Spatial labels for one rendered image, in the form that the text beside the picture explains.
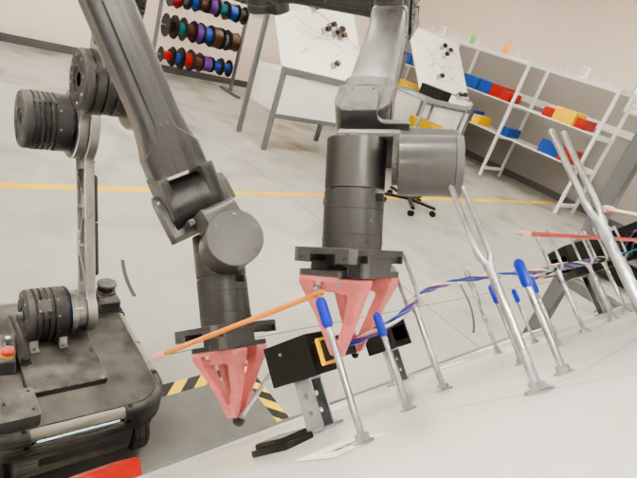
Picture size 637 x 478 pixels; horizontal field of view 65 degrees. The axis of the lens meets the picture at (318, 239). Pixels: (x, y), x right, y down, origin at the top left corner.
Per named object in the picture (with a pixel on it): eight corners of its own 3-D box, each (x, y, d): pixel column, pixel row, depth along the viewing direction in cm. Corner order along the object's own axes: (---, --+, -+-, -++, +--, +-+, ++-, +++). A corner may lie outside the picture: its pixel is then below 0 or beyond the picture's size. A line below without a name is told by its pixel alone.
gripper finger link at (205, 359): (285, 407, 57) (274, 323, 58) (241, 422, 51) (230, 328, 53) (241, 409, 61) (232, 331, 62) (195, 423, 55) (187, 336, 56)
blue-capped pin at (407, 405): (404, 410, 44) (373, 314, 46) (419, 406, 43) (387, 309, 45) (396, 413, 42) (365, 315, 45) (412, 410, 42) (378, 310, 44)
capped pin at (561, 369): (563, 376, 34) (514, 258, 37) (549, 376, 36) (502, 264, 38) (580, 369, 35) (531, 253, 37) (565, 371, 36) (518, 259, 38)
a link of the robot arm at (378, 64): (374, 47, 88) (374, -22, 81) (409, 47, 87) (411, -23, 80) (333, 183, 55) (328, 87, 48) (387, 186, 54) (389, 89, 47)
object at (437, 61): (449, 166, 761) (497, 55, 697) (400, 161, 682) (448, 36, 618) (415, 148, 807) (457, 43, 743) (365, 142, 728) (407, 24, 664)
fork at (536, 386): (546, 393, 30) (459, 178, 33) (518, 398, 31) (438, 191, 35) (559, 385, 31) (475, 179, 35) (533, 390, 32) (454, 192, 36)
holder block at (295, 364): (298, 380, 53) (287, 344, 54) (340, 367, 50) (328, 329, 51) (273, 389, 50) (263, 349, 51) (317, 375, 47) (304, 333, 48)
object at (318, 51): (344, 157, 604) (392, 14, 540) (263, 150, 528) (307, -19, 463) (310, 137, 652) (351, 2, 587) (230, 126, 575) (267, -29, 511)
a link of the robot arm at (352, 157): (332, 135, 51) (323, 121, 46) (400, 136, 50) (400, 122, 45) (328, 203, 51) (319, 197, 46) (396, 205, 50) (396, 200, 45)
